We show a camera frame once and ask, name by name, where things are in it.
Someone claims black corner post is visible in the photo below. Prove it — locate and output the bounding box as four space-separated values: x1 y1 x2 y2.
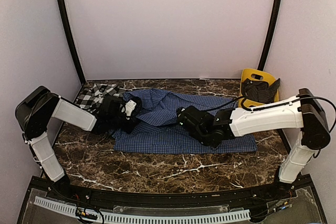
57 0 86 85
257 0 281 71

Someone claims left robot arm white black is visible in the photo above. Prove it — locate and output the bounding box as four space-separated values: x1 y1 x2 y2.
15 86 142 201

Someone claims black white plaid shirt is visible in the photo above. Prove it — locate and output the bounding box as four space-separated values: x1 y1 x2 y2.
75 83 127 112

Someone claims yellow plastic basket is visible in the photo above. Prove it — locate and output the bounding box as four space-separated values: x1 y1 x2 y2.
238 68 280 108

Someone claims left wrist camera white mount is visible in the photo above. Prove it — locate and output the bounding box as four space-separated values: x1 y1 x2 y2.
121 97 142 118

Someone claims right black corner post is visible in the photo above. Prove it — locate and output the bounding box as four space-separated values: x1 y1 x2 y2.
257 0 281 71

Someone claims left black corner post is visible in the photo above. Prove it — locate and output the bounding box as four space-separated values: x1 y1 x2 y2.
57 0 86 85

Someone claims blue checked long sleeve shirt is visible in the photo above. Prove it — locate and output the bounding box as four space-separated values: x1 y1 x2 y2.
112 89 257 154

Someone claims white slotted cable duct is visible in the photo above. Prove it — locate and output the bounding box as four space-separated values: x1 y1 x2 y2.
34 196 250 223

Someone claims dark grey shirt in basket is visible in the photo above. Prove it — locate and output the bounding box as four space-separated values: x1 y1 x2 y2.
241 78 280 104

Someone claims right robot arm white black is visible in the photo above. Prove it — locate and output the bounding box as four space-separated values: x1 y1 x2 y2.
176 88 334 200

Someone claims black front rail frame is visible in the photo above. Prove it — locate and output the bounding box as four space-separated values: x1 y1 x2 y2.
39 179 296 209

